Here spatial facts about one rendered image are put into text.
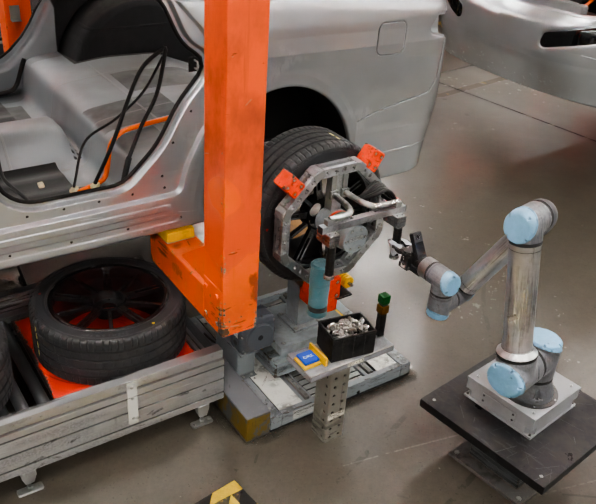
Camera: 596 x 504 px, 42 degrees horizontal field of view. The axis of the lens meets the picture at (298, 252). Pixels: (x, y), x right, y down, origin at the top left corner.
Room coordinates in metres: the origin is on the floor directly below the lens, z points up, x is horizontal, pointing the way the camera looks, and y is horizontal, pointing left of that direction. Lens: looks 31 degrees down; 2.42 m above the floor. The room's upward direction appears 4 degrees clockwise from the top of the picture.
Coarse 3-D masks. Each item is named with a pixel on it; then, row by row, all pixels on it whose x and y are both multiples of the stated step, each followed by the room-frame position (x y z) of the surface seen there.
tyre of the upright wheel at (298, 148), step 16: (304, 128) 3.09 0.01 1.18; (320, 128) 3.13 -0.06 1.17; (272, 144) 2.99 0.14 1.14; (288, 144) 2.96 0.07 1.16; (304, 144) 2.94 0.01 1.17; (320, 144) 2.94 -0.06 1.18; (336, 144) 2.96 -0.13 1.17; (352, 144) 3.02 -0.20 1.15; (272, 160) 2.90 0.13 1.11; (288, 160) 2.86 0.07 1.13; (304, 160) 2.86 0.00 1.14; (320, 160) 2.91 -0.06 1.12; (272, 176) 2.83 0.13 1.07; (272, 192) 2.78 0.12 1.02; (272, 208) 2.78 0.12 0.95; (272, 224) 2.78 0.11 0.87; (272, 240) 2.78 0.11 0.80; (272, 256) 2.79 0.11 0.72; (336, 256) 3.00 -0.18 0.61; (272, 272) 2.81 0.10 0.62; (288, 272) 2.84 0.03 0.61
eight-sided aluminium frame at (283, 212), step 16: (336, 160) 2.92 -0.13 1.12; (352, 160) 2.94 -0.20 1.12; (304, 176) 2.82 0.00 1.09; (320, 176) 2.81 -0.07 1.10; (368, 176) 2.96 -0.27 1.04; (304, 192) 2.77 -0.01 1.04; (288, 208) 2.72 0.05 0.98; (288, 224) 2.73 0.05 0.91; (368, 224) 3.04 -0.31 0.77; (288, 240) 2.73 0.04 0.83; (368, 240) 2.98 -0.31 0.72; (288, 256) 2.78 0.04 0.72; (352, 256) 2.95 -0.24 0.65; (304, 272) 2.79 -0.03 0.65; (336, 272) 2.89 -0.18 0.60
